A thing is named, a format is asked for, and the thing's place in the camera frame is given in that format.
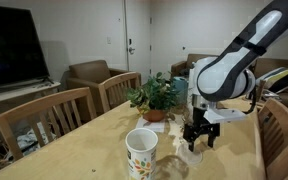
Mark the white paper napkin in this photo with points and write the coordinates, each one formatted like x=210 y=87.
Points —
x=154 y=126

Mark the brown sofa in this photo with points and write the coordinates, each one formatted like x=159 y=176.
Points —
x=260 y=67

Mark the wooden chair far left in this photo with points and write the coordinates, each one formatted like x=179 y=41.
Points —
x=113 y=90

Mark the black flat screen television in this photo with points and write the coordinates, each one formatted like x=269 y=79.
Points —
x=21 y=56

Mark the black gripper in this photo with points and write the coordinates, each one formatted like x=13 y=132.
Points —
x=200 y=126

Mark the white floral paper cup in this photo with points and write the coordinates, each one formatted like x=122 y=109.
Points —
x=141 y=153

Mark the striped cushion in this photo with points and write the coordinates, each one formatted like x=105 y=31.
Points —
x=275 y=80

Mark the wooden chair right side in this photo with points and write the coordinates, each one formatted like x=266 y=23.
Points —
x=273 y=127

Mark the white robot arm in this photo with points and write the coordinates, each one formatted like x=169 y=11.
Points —
x=227 y=76

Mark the white tv stand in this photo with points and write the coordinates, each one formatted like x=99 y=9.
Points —
x=28 y=90

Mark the brown armchair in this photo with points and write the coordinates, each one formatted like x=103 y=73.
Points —
x=91 y=74

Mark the wicker basket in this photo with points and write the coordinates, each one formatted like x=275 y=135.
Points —
x=4 y=155

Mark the potted green plant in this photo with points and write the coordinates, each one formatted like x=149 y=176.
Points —
x=155 y=98

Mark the wooden chair near left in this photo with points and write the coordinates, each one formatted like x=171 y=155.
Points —
x=62 y=112

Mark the wooden chair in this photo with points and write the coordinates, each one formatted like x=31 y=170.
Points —
x=273 y=127
x=113 y=90
x=62 y=112

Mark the white door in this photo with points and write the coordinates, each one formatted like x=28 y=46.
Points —
x=137 y=22

